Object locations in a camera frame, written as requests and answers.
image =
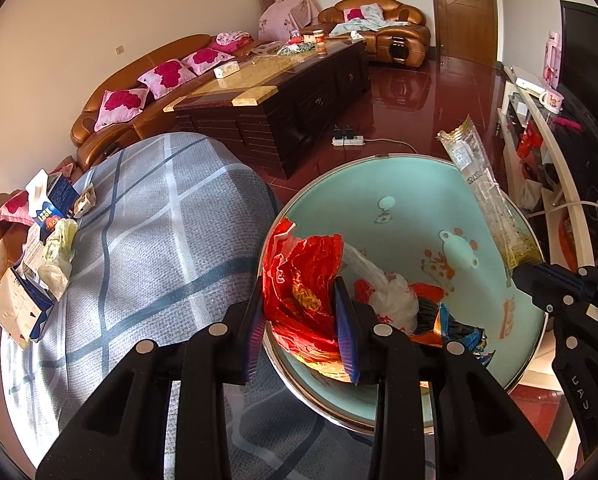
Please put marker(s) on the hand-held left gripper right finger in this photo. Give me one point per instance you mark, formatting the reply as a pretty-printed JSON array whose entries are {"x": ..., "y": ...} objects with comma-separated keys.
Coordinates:
[{"x": 344, "y": 332}]

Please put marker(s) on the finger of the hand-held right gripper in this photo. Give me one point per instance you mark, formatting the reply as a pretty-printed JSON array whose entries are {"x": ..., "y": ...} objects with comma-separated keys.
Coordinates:
[
  {"x": 559, "y": 297},
  {"x": 564, "y": 270}
]

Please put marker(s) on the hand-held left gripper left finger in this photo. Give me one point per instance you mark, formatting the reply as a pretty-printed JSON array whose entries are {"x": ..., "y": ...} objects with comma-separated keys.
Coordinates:
[{"x": 255, "y": 332}]

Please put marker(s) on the white plastic bag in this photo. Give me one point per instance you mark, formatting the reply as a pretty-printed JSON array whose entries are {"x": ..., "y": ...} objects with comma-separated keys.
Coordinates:
[{"x": 389, "y": 300}]

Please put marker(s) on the red plastic bag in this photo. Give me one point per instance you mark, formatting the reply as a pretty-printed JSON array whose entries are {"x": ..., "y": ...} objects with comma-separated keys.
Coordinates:
[{"x": 304, "y": 280}]

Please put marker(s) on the black ribbed plastic tray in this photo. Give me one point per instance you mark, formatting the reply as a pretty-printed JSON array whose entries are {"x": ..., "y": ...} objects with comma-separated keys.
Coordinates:
[{"x": 431, "y": 317}]

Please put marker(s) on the orange and blue snack wrapper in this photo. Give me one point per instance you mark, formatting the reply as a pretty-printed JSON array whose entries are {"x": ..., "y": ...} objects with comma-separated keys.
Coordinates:
[{"x": 466, "y": 335}]

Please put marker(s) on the clear plastic food bag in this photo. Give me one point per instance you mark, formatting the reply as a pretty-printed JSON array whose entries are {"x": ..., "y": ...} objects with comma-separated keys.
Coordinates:
[{"x": 484, "y": 190}]

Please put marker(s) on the light teal cartoon waste bin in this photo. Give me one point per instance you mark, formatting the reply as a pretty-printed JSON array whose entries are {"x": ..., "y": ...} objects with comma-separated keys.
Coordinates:
[{"x": 429, "y": 200}]

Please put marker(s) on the white bag on stand shelf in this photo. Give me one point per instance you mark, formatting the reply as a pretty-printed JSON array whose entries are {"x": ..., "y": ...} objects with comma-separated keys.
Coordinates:
[{"x": 531, "y": 194}]

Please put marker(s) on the cream television stand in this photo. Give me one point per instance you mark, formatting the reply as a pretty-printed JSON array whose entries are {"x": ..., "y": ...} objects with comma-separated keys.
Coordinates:
[{"x": 554, "y": 160}]

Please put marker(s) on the red knot ornament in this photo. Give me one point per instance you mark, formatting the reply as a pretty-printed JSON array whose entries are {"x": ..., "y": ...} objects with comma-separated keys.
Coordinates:
[{"x": 527, "y": 142}]

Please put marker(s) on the grey plaid blanket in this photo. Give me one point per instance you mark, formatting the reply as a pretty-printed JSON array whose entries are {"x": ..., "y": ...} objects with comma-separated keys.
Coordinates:
[{"x": 154, "y": 210}]

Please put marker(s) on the white cartoon mug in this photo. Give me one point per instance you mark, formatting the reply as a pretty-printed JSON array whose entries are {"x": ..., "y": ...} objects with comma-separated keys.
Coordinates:
[{"x": 553, "y": 101}]

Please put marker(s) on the white power strip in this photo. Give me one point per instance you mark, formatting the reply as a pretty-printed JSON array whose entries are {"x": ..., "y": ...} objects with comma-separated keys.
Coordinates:
[{"x": 348, "y": 141}]

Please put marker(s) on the white media player box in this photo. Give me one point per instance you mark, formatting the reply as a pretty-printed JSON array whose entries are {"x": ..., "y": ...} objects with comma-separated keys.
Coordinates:
[{"x": 526, "y": 80}]

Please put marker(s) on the black plug adapter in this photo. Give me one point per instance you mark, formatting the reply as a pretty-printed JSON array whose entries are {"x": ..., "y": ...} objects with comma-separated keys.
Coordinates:
[{"x": 344, "y": 131}]

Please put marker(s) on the pale yellow plastic bag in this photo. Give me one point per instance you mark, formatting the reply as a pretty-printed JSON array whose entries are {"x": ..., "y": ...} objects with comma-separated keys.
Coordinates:
[{"x": 59, "y": 255}]

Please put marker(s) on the black television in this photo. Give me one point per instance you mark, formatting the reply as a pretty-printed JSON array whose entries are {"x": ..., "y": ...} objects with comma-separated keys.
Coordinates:
[{"x": 589, "y": 60}]

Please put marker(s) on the small brown and white box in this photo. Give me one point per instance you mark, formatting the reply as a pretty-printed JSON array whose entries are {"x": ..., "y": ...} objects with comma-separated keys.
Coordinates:
[{"x": 84, "y": 201}]

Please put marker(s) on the dark wooden coffee table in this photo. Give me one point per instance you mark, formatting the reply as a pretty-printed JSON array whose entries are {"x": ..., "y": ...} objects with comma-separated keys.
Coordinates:
[{"x": 289, "y": 115}]

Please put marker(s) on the white cardboard box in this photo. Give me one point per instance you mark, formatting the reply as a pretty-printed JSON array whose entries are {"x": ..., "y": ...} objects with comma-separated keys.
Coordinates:
[{"x": 16, "y": 305}]

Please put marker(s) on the long brown leather sofa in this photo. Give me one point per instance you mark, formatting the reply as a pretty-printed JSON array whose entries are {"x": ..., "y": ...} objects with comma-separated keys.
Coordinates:
[{"x": 129, "y": 125}]

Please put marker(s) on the pink rose pillow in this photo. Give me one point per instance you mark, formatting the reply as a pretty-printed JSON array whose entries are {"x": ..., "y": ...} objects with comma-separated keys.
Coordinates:
[
  {"x": 64, "y": 171},
  {"x": 14, "y": 207},
  {"x": 121, "y": 105},
  {"x": 206, "y": 59},
  {"x": 168, "y": 75}
]

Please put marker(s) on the white tissue box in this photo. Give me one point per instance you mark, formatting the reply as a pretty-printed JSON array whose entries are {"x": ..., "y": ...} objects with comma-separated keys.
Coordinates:
[{"x": 226, "y": 69}]

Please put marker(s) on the brown wooden door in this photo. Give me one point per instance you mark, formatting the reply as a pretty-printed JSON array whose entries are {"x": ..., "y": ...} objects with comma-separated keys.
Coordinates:
[{"x": 461, "y": 10}]

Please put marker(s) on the small brown leather sofa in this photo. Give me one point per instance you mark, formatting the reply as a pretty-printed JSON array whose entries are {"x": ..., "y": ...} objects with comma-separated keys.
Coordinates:
[{"x": 409, "y": 30}]

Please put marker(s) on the red lidded jar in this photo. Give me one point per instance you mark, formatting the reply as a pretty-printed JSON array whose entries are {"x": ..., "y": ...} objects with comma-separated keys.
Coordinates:
[{"x": 320, "y": 42}]

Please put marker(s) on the folded pink blanket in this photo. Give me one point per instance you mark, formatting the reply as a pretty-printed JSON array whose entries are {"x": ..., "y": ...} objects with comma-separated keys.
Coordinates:
[{"x": 234, "y": 40}]

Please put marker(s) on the light blue floral blanket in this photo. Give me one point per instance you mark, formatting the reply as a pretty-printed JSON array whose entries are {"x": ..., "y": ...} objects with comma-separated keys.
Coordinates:
[{"x": 364, "y": 25}]

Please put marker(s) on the small pink pillow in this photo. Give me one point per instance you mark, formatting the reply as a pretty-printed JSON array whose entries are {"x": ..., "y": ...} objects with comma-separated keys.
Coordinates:
[{"x": 355, "y": 14}]

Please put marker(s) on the pink floral cloth cover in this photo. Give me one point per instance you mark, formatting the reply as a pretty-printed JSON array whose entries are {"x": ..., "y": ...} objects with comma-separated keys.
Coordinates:
[{"x": 286, "y": 15}]

